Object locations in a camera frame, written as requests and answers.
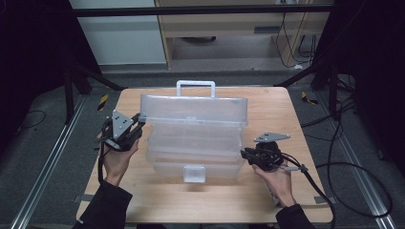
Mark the aluminium floor rail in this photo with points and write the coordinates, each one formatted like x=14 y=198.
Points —
x=375 y=206
x=47 y=168

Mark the person's right hand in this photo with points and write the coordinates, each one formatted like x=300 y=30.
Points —
x=280 y=184

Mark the yellow black floor tape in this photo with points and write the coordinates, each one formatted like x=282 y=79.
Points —
x=102 y=102
x=305 y=97

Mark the black curtain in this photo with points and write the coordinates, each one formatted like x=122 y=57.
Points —
x=31 y=47
x=375 y=47

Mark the light wooden desk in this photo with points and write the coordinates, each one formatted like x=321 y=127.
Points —
x=223 y=27

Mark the black metal stand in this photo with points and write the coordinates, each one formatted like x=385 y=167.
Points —
x=333 y=95
x=67 y=95

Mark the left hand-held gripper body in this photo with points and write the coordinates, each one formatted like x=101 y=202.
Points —
x=120 y=125

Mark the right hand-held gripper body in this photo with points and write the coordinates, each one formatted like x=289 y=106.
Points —
x=267 y=156

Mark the white cabinet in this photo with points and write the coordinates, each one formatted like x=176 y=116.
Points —
x=121 y=41

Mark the grey tape strip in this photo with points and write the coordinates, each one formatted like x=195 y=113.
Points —
x=324 y=199
x=83 y=197

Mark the person's left hand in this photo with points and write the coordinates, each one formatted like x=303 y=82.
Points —
x=116 y=165

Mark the clear plastic storage box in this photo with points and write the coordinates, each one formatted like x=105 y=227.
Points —
x=191 y=111

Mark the black horizontal bar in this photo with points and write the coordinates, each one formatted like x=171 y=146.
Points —
x=191 y=10

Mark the grey rounded object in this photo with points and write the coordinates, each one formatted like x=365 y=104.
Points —
x=199 y=39

